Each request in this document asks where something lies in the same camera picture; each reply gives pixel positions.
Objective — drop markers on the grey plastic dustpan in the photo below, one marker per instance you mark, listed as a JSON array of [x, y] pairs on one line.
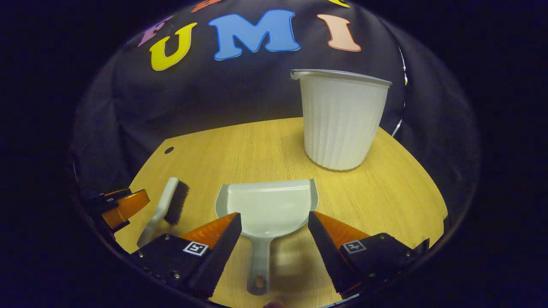
[[267, 209]]

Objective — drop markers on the black backdrop cloth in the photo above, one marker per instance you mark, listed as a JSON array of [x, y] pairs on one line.
[[239, 90]]

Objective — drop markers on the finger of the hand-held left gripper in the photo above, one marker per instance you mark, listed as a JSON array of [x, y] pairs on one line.
[[126, 207]]

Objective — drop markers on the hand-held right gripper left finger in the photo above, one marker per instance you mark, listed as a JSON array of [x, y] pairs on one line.
[[218, 256]]

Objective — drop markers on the white ribbed garbage bin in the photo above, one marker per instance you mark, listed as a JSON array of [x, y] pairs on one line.
[[340, 124]]

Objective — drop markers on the wooden desktop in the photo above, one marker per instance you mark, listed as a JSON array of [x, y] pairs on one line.
[[385, 192]]

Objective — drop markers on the small white broom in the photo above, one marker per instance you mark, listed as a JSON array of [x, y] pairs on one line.
[[165, 201]]

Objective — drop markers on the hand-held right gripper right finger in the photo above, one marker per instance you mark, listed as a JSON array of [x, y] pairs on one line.
[[327, 252]]

